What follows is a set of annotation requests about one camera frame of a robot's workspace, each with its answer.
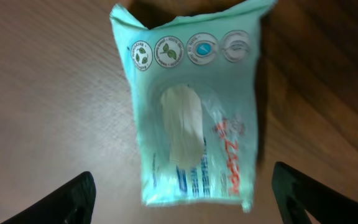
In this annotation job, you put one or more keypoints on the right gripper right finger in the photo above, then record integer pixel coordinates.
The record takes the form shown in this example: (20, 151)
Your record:
(298, 195)

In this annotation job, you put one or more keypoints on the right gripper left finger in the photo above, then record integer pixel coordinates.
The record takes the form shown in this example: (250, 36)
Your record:
(72, 203)

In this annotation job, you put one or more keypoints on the light teal wet wipes pack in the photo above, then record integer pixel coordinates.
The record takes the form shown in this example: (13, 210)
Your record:
(192, 84)

